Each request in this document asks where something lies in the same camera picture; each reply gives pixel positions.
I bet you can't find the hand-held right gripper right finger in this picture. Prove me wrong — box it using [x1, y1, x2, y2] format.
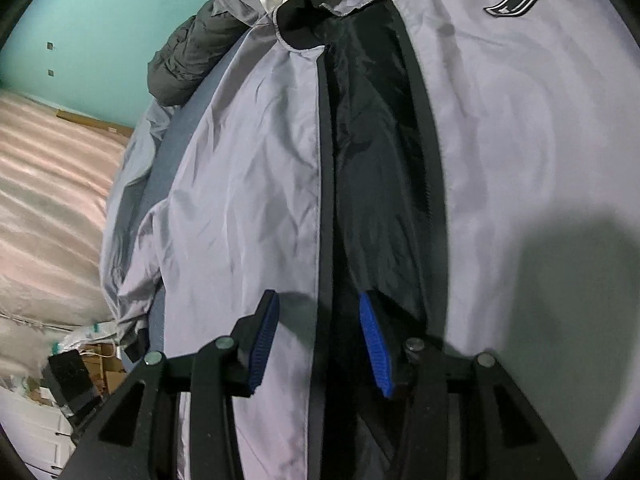
[359, 289, 579, 480]

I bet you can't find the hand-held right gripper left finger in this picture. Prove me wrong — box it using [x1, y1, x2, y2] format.
[62, 289, 282, 480]

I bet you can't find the grey jacket with black trim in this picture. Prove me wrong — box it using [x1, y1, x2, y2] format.
[112, 0, 640, 480]

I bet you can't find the cardboard box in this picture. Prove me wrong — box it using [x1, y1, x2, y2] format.
[75, 340, 132, 402]

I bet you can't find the white plastic bag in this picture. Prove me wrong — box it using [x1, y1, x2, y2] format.
[49, 319, 122, 357]

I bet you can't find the light blue bed sheet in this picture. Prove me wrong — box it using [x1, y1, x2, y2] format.
[100, 101, 174, 327]

